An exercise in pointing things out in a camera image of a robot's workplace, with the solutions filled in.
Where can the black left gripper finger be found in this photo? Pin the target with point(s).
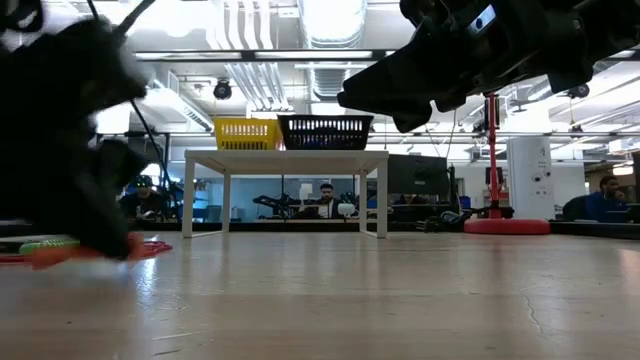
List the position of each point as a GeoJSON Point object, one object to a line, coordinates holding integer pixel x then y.
{"type": "Point", "coordinates": [122, 167]}
{"type": "Point", "coordinates": [50, 185]}

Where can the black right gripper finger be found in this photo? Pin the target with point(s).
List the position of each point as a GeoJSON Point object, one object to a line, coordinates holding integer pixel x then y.
{"type": "Point", "coordinates": [400, 80]}
{"type": "Point", "coordinates": [415, 120]}

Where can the orange rubber band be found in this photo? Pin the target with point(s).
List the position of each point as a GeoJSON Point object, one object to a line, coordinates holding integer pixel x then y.
{"type": "Point", "coordinates": [50, 257]}

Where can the thin red rubber band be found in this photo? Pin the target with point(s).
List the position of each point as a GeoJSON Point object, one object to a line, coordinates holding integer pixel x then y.
{"type": "Point", "coordinates": [157, 247]}

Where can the yellow plastic basket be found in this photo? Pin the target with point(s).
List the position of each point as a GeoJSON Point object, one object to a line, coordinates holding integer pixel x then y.
{"type": "Point", "coordinates": [250, 144]}

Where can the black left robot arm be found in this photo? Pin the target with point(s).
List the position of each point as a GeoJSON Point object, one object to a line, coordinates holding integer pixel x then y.
{"type": "Point", "coordinates": [15, 12]}

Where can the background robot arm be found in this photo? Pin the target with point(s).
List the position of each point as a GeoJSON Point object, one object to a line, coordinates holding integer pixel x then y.
{"type": "Point", "coordinates": [272, 201]}

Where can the red desk lamp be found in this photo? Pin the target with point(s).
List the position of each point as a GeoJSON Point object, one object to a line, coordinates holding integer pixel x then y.
{"type": "Point", "coordinates": [507, 226]}

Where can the person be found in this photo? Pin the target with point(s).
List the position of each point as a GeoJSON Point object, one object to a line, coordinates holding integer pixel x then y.
{"type": "Point", "coordinates": [327, 200]}
{"type": "Point", "coordinates": [145, 202]}
{"type": "Point", "coordinates": [600, 202]}

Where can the black background rack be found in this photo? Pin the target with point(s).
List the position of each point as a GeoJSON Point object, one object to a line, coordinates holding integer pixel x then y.
{"type": "Point", "coordinates": [166, 175]}

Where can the black monitor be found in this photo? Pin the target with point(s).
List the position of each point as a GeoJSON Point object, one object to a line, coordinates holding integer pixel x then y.
{"type": "Point", "coordinates": [417, 175]}

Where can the black plastic basket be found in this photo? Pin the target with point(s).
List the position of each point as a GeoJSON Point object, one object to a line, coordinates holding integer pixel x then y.
{"type": "Point", "coordinates": [325, 146]}

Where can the white round pillar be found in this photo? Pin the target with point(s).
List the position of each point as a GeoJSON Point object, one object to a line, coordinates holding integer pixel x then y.
{"type": "Point", "coordinates": [527, 160]}

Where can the white perforated shelf riser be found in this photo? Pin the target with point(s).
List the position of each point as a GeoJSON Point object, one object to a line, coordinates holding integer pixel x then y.
{"type": "Point", "coordinates": [285, 162]}

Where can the black ceiling camera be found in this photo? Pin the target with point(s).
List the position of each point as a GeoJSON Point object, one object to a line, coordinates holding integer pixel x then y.
{"type": "Point", "coordinates": [579, 90]}
{"type": "Point", "coordinates": [222, 90]}

